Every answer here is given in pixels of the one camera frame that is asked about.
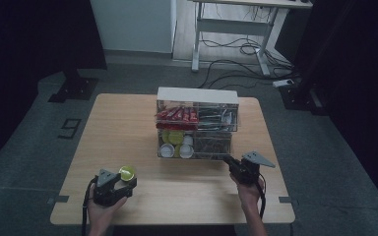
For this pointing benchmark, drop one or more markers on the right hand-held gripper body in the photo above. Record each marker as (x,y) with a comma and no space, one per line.
(246,172)

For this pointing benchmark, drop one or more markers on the clear drawer organizer white top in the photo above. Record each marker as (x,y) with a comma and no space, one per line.
(197,95)

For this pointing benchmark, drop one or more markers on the pile of brown sachets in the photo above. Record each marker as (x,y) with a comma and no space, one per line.
(211,146)

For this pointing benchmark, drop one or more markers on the clear drawer with dark packets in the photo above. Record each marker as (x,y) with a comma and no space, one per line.
(233,108)

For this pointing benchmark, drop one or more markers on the black stand foot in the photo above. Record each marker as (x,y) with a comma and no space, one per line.
(300,98)

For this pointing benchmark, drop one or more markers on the clear drawer with capsules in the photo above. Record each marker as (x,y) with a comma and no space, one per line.
(160,141)

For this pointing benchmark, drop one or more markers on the yellow-green ball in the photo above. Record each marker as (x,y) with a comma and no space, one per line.
(127,173)

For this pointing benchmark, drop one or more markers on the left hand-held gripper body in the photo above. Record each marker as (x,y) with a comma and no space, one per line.
(106,195)

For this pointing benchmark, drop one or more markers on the dark curtain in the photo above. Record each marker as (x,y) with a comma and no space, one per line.
(357,82)
(29,65)

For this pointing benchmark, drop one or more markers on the row of red packets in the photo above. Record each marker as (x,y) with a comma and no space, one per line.
(177,115)

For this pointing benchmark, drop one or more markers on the white desk with metal legs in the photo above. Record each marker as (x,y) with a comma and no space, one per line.
(236,26)

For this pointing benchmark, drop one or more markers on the clear drawer with red packets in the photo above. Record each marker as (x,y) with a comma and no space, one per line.
(163,105)

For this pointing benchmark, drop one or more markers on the white cabinet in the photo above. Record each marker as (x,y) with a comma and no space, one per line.
(134,26)

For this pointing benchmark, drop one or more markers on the black stand base plate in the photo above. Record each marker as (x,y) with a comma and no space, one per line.
(74,88)

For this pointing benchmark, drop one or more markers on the white capsule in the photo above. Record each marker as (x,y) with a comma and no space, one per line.
(186,151)
(166,150)
(187,140)

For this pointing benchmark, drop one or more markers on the pile of dark silver packets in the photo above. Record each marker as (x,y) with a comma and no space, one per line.
(215,118)

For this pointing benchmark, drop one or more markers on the white power strip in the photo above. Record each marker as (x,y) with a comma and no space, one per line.
(283,83)

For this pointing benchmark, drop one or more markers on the person's left hand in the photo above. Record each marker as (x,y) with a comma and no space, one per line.
(100,216)

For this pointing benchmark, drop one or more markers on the person's right hand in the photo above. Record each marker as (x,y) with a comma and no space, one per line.
(249,195)

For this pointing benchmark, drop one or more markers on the green lid capsule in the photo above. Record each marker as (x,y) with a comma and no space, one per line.
(176,137)
(165,136)
(177,149)

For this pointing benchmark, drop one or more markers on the grey tape strip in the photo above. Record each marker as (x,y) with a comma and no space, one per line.
(59,199)
(287,199)

